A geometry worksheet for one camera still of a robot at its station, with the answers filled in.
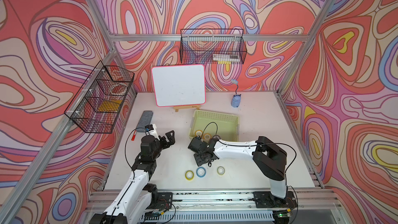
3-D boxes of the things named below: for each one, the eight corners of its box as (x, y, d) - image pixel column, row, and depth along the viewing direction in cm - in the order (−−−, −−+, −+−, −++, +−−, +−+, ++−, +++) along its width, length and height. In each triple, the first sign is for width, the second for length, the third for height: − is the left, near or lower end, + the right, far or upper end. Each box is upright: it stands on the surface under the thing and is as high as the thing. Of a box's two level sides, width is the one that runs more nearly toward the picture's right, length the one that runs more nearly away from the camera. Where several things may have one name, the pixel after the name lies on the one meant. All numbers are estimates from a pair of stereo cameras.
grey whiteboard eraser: (137, 131, 100) (135, 128, 98) (142, 112, 110) (141, 110, 108) (148, 131, 100) (147, 128, 98) (153, 112, 110) (152, 110, 108)
